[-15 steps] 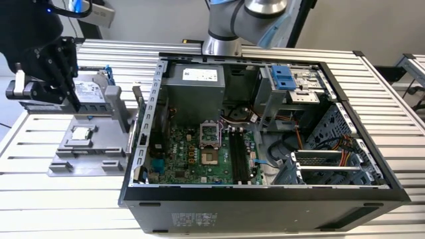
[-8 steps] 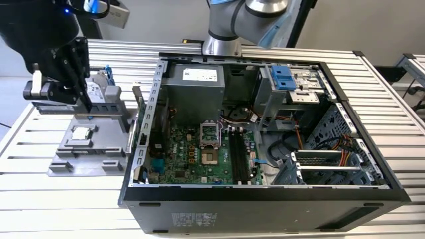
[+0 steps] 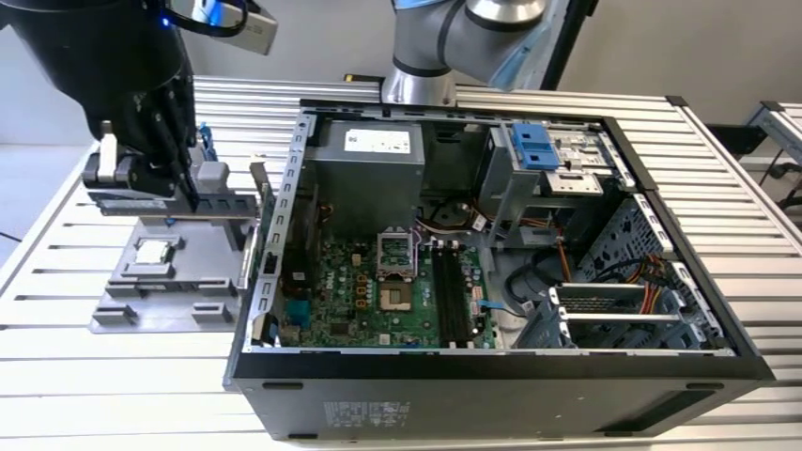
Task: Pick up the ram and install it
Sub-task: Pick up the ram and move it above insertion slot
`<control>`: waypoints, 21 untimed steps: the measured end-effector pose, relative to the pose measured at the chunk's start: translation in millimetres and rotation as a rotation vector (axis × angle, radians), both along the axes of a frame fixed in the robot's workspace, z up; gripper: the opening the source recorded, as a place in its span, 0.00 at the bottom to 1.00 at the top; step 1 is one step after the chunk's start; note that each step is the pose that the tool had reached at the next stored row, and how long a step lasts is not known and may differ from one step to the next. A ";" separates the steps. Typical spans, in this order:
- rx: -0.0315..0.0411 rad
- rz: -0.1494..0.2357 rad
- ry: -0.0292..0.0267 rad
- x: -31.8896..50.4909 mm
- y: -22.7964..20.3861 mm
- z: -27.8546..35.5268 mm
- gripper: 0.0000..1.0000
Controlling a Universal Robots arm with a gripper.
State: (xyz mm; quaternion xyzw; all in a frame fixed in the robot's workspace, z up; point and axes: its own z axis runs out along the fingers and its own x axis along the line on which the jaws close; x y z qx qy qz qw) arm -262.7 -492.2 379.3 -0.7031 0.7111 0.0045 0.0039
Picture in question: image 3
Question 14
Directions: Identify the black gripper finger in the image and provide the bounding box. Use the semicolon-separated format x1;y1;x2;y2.
140;79;203;213

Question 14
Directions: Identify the black RAM slot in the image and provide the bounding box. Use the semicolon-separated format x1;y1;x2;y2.
447;241;466;346
431;240;449;345
439;241;457;345
457;242;475;347

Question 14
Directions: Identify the hard disk in blue carrier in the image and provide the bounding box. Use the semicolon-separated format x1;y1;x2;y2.
187;121;216;164

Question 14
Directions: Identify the silver CPU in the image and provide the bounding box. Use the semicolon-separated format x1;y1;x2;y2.
134;240;172;264

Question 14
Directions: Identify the grey parts rack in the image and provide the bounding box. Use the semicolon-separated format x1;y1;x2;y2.
87;159;264;335

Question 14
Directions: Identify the grey power supply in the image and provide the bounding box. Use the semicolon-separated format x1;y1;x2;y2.
306;119;427;236

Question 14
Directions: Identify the metal socket cover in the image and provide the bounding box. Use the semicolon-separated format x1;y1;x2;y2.
375;227;419;283

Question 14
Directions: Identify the round black fan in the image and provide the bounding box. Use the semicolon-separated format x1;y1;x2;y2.
431;201;475;231

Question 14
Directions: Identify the CPU socket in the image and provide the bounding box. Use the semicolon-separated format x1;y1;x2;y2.
379;280;417;312

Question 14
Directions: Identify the green motherboard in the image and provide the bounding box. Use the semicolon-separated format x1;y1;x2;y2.
278;229;503;350

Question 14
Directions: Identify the blue drive bay latch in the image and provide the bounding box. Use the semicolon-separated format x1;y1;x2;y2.
510;122;559;171

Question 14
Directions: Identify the black PC case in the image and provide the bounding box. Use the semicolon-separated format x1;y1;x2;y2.
222;97;778;443

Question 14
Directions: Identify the metal disk bay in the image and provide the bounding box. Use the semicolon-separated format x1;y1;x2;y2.
519;281;722;351

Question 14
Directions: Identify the neighbouring metal table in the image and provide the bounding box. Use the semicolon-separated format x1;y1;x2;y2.
745;99;802;163

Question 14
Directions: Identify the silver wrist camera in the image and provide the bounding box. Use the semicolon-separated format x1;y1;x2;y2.
80;119;136;189

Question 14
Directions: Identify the thick black cable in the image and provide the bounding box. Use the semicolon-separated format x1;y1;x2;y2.
155;0;263;39

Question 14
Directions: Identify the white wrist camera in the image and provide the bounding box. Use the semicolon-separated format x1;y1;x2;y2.
187;0;281;57

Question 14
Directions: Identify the locking lever wire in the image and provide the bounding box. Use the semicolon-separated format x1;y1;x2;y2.
407;224;422;282

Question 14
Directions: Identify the black frame post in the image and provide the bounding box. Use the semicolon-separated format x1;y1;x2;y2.
545;0;597;90

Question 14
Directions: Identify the orange wire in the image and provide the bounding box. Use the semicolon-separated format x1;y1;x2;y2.
554;234;573;286

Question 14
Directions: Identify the coloured power wire bundle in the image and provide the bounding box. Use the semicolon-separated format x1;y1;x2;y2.
635;256;669;325

